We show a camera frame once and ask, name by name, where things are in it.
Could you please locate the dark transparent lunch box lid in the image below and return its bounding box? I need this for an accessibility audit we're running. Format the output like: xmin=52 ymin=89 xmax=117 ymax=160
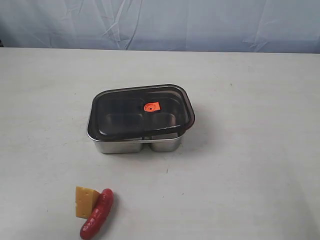
xmin=87 ymin=84 xmax=195 ymax=142

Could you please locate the yellow toy cheese wedge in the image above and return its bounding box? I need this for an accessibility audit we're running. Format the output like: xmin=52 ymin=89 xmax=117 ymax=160
xmin=75 ymin=186 xmax=100 ymax=219

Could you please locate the red toy sausage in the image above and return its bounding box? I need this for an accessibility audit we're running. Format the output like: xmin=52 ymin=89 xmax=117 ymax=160
xmin=79 ymin=188 xmax=114 ymax=240

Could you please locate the steel two-compartment lunch box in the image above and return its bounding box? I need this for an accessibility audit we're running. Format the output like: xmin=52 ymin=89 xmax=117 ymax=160
xmin=86 ymin=83 xmax=186 ymax=155

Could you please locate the blue-grey backdrop cloth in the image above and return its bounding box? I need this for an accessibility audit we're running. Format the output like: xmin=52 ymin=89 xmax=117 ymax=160
xmin=0 ymin=0 xmax=320 ymax=54

